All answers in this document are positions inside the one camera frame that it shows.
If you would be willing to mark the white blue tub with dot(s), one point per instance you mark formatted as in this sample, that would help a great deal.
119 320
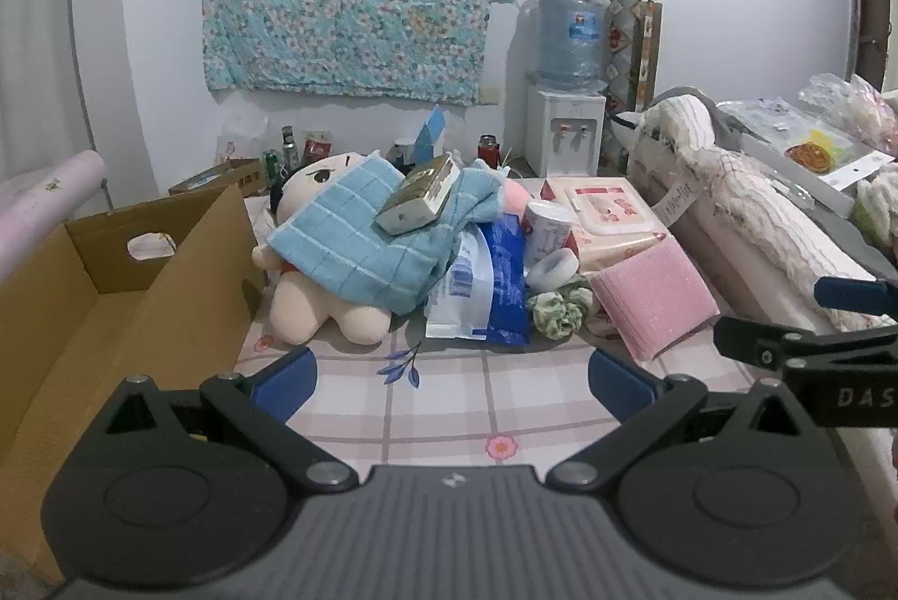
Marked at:
403 152

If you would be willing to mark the red packet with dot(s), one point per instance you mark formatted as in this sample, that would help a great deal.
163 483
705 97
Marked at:
317 147

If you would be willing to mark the pink plush toy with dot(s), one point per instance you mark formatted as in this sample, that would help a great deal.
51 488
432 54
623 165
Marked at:
512 196

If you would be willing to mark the red thermos bottle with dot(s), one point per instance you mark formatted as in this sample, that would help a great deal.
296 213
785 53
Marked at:
488 151

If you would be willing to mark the clear plastic bags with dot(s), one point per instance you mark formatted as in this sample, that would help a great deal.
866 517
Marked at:
856 102

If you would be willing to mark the wall socket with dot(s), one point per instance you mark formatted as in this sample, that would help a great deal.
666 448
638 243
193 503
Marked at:
491 95

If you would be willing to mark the green scrunchie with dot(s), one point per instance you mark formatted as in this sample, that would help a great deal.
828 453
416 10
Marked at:
554 312

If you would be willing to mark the white printed plastic bag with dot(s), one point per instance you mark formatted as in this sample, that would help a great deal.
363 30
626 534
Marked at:
242 140

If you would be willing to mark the white fluffy blanket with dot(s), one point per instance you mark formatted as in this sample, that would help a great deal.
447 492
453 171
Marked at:
743 200

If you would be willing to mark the blue white plastic packet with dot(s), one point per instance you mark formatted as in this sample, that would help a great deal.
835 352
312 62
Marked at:
501 291

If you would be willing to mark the table with pink cover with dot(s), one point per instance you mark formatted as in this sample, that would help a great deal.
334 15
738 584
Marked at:
42 200

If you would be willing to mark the blue water jug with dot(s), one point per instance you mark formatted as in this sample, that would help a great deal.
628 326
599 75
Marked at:
572 39

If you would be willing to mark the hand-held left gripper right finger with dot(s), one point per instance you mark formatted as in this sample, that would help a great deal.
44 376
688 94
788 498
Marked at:
617 386

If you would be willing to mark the white water dispenser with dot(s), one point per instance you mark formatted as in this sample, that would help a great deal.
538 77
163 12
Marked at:
561 109

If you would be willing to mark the dark green bottle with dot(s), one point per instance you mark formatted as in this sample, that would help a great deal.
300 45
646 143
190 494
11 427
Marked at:
291 151

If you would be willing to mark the large cardboard box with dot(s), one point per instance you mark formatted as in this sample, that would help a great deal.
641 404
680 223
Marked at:
175 305

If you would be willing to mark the patterned folded play mat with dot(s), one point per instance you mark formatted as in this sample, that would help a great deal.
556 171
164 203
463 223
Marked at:
631 53

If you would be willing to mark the white tape roll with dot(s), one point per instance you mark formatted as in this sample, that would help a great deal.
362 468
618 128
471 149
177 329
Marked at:
537 279

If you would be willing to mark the olive green packet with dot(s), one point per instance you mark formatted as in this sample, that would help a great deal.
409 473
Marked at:
417 193

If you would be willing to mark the light blue towel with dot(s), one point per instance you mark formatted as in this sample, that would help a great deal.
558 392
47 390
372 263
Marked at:
351 235

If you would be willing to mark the blue white container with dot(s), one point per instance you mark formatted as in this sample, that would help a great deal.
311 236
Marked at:
429 140

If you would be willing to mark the white tissue roll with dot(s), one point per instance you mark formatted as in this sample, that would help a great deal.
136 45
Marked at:
551 228

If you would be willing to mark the yellow red packaged item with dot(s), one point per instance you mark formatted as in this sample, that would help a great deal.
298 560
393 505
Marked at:
817 151

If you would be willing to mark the small cardboard box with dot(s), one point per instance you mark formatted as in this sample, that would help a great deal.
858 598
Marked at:
217 175

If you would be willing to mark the pink wet wipes pack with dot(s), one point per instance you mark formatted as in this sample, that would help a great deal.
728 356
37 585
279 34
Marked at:
610 207

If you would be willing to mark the green can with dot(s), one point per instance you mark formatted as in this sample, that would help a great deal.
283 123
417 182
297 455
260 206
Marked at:
271 168

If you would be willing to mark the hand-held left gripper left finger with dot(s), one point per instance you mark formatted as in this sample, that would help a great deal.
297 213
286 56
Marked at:
287 382

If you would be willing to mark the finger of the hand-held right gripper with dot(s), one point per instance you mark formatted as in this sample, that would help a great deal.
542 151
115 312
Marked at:
758 347
856 293

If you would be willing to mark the pink sponge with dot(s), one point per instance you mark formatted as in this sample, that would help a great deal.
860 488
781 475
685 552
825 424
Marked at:
652 298

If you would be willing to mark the checked floral bedsheet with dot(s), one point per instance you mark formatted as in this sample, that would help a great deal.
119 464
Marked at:
456 389

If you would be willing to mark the black-haired plush doll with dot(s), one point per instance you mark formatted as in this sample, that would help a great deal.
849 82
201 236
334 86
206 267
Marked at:
316 305

